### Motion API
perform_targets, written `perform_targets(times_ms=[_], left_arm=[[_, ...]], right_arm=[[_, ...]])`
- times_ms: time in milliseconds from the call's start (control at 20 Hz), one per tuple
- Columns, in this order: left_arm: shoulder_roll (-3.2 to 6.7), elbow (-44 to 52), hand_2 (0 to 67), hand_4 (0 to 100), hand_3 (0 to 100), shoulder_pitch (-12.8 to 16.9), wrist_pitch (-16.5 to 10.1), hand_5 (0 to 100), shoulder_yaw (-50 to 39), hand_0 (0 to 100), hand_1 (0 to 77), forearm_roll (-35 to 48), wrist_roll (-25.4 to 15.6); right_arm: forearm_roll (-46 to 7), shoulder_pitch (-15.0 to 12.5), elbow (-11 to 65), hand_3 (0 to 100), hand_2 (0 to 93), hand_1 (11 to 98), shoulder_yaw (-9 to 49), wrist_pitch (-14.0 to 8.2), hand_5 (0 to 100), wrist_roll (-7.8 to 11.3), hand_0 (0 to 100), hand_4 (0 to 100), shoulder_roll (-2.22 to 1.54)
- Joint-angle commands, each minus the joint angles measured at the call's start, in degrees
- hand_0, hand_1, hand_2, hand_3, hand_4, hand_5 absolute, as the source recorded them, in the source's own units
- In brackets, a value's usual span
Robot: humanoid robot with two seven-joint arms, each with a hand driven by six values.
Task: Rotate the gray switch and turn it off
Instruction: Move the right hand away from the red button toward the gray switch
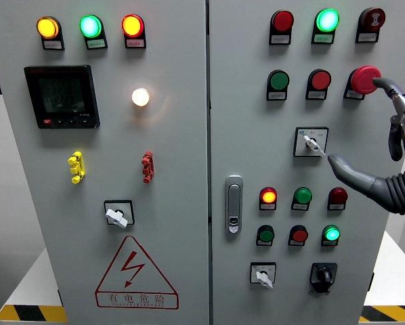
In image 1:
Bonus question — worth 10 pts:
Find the large white-handle turn switch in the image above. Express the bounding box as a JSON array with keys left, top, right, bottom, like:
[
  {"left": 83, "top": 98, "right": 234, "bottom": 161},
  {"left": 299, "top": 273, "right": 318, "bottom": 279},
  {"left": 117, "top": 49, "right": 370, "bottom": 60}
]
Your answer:
[{"left": 293, "top": 127, "right": 329, "bottom": 158}]

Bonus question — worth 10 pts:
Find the small dark red lamp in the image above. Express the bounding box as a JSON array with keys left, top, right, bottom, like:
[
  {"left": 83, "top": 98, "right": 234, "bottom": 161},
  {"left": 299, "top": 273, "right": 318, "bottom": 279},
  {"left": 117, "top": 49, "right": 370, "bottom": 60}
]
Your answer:
[{"left": 328, "top": 187, "right": 349, "bottom": 205}]

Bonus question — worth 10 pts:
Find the small green lit lamp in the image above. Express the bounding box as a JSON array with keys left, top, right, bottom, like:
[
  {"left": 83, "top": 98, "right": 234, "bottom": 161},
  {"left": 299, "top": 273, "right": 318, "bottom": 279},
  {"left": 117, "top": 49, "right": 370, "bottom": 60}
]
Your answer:
[{"left": 322, "top": 225, "right": 341, "bottom": 243}]

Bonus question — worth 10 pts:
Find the small green unlit lamp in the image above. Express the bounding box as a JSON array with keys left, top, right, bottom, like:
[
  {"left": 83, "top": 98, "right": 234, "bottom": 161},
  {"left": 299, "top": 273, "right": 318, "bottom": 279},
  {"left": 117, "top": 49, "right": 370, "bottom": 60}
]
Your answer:
[{"left": 293, "top": 187, "right": 314, "bottom": 205}]

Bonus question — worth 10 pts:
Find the small red push button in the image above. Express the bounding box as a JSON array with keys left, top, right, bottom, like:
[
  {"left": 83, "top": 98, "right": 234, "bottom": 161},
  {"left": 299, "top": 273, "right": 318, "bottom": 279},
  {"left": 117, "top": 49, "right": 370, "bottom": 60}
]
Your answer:
[{"left": 289, "top": 225, "right": 310, "bottom": 243}]

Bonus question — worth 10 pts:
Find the large red stop button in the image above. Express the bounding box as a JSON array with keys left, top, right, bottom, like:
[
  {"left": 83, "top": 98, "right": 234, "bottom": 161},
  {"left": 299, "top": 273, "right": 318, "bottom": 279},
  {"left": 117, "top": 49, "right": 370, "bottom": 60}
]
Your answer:
[{"left": 349, "top": 65, "right": 382, "bottom": 95}]

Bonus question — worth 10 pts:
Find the small red lit lamp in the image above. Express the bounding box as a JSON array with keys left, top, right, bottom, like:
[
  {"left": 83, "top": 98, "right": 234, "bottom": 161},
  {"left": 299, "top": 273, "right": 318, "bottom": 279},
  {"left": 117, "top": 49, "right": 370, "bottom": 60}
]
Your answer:
[{"left": 259, "top": 186, "right": 278, "bottom": 206}]

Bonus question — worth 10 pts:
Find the black yellow striped tape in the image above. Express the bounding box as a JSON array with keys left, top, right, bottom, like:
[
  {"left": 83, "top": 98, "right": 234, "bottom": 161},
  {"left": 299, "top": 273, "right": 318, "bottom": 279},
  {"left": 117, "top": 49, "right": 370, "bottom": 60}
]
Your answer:
[
  {"left": 0, "top": 304, "right": 68, "bottom": 323},
  {"left": 359, "top": 305, "right": 405, "bottom": 323}
]

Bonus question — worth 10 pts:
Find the large red push button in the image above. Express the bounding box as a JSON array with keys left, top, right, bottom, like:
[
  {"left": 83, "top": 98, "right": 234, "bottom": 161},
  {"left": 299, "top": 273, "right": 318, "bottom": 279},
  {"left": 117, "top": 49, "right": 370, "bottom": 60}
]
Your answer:
[{"left": 307, "top": 69, "right": 333, "bottom": 91}]

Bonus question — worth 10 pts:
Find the small green push button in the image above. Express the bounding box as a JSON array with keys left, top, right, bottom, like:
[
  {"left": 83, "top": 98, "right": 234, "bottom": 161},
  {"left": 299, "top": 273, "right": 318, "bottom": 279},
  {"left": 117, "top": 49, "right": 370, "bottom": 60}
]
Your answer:
[{"left": 256, "top": 225, "right": 276, "bottom": 243}]

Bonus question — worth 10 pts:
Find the pale grey door with lock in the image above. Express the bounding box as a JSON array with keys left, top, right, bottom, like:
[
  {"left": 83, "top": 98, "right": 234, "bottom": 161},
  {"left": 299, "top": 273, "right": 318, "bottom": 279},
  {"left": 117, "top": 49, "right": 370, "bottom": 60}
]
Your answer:
[{"left": 207, "top": 0, "right": 405, "bottom": 325}]

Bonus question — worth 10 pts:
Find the silver door lock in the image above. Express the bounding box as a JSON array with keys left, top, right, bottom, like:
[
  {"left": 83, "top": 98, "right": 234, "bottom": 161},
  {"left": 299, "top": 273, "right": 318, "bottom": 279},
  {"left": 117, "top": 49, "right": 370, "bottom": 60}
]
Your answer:
[{"left": 224, "top": 175, "right": 244, "bottom": 235}]

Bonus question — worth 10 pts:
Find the large green push button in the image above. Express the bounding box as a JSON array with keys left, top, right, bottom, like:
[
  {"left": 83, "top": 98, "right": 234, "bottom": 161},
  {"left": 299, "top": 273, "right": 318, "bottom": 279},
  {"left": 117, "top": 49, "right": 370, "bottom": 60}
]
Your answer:
[{"left": 267, "top": 69, "right": 291, "bottom": 91}]

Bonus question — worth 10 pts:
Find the dark red buzzer lamp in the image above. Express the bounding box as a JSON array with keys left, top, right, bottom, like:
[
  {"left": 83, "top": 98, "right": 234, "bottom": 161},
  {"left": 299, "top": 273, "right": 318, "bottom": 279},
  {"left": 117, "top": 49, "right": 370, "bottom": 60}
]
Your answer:
[{"left": 359, "top": 7, "right": 386, "bottom": 31}]

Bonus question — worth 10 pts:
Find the large green lit lamp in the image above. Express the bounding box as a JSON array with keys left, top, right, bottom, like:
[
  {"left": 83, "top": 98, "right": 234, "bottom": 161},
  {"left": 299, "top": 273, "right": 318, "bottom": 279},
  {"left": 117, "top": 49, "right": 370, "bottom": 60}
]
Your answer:
[
  {"left": 315, "top": 8, "right": 341, "bottom": 33},
  {"left": 79, "top": 14, "right": 104, "bottom": 39}
]

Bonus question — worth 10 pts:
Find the large red unlit lamp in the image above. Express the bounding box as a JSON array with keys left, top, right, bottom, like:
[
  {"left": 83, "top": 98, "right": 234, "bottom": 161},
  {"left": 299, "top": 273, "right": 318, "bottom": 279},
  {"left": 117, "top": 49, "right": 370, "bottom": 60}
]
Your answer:
[{"left": 270, "top": 9, "right": 295, "bottom": 33}]

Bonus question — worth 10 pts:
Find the pale grey door with display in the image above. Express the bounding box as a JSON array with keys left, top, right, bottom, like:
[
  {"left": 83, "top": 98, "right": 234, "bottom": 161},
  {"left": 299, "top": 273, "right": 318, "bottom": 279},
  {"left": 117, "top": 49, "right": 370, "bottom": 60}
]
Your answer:
[{"left": 0, "top": 0, "right": 210, "bottom": 325}]

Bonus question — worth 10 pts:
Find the white round lamp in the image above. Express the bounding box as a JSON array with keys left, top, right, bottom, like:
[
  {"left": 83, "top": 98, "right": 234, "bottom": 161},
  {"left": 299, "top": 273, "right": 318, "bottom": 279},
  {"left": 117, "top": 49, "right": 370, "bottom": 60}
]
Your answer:
[{"left": 131, "top": 87, "right": 151, "bottom": 108}]

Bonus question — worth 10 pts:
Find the red warning triangle sign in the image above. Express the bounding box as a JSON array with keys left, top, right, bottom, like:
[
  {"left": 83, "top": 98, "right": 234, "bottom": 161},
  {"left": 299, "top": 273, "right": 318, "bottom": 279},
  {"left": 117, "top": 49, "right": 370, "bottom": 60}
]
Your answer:
[{"left": 94, "top": 235, "right": 179, "bottom": 310}]

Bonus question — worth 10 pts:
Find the red-orange lit round lamp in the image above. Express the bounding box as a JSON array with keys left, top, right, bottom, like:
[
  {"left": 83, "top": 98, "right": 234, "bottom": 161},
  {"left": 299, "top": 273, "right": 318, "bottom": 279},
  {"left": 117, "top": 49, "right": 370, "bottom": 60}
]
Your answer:
[{"left": 121, "top": 14, "right": 145, "bottom": 38}]

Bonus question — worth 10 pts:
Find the black display meter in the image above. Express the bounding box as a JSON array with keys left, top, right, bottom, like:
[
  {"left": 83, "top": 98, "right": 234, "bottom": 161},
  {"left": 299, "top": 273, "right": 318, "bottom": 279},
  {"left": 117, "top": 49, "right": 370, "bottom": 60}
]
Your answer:
[{"left": 23, "top": 64, "right": 101, "bottom": 129}]

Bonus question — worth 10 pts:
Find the yellow round lamp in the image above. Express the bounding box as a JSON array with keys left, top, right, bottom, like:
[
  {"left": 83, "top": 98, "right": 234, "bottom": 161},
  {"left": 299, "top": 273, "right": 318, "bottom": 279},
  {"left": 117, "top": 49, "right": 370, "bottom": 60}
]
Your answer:
[{"left": 36, "top": 16, "right": 60, "bottom": 40}]

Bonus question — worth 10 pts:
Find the black-handle turn switch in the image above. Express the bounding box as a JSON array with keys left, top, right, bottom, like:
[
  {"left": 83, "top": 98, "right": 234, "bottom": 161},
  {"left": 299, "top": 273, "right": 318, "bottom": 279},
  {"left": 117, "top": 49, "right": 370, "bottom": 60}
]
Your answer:
[{"left": 309, "top": 262, "right": 338, "bottom": 295}]

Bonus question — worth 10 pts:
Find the small white-handle turn switch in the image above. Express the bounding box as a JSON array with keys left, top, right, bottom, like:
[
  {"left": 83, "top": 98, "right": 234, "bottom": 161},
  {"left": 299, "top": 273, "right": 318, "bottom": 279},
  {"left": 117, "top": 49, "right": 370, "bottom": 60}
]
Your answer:
[{"left": 250, "top": 261, "right": 277, "bottom": 290}]

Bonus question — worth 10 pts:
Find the small red handle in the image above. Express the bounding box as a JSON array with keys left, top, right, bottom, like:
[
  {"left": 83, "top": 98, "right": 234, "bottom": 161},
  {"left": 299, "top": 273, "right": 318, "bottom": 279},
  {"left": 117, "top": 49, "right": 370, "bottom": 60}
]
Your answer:
[{"left": 141, "top": 150, "right": 154, "bottom": 184}]

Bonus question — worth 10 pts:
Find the white-handle switch on black plate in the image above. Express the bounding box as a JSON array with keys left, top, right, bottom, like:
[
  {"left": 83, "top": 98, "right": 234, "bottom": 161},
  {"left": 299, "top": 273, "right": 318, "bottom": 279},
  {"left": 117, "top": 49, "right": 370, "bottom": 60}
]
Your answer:
[{"left": 103, "top": 199, "right": 135, "bottom": 230}]

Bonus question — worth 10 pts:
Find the small yellow handle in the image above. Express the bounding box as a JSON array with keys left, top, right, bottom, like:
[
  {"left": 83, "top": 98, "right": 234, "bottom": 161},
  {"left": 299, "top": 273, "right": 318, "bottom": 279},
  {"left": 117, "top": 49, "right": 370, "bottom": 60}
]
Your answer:
[{"left": 67, "top": 151, "right": 86, "bottom": 185}]

